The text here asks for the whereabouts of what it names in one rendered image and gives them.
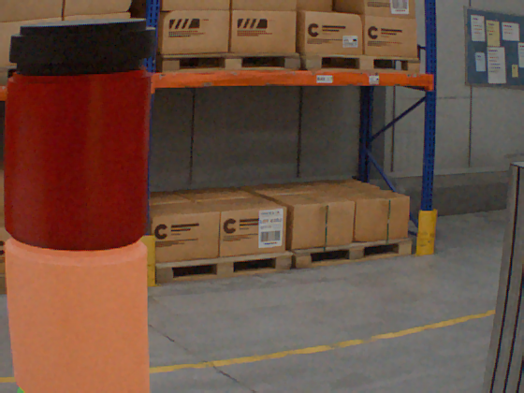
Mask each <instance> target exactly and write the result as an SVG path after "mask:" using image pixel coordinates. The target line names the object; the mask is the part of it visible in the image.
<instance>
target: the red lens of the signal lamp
mask: <svg viewBox="0 0 524 393"><path fill-rule="evenodd" d="M152 77H153V74H152V73H151V72H148V71H147V66H146V67H144V66H141V67H133V68H126V69H120V70H108V71H92V72H78V73H73V72H66V73H55V72H54V73H35V72H33V73H28V72H20V71H16V72H14V73H13V77H12V78H9V79H8V80H7V103H6V121H5V145H4V218H5V230H6V232H7V233H8V234H10V236H11V237H12V238H13V239H15V240H17V241H19V242H22V243H25V244H28V245H32V246H34V247H37V248H42V249H51V250H66V251H68V252H81V251H105V250H111V249H115V248H120V247H125V246H129V245H132V244H134V243H137V242H138V240H140V238H141V237H142V236H144V235H145V234H146V233H147V210H148V165H149V127H150V120H151V94H152Z"/></svg>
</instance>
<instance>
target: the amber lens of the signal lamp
mask: <svg viewBox="0 0 524 393"><path fill-rule="evenodd" d="M146 254H147V247H146V246H145V245H144V244H143V243H142V242H140V240H138V242H137V243H134V244H132V245H129V246H125V247H120V248H115V249H111V250H105V251H81V252H68V251H66V250H51V249H42V248H37V247H34V246H32V245H28V244H25V243H22V242H19V241H17V240H15V239H13V238H12V237H10V239H9V240H7V243H6V244H5V255H6V276H7V306H8V319H9V323H10V334H11V344H12V354H13V363H14V372H15V380H16V383H17V385H18V386H20V387H21V388H22V390H23V391H25V392H26V393H150V384H149V380H150V370H149V353H148V340H149V336H148V315H147V297H148V293H147V260H146Z"/></svg>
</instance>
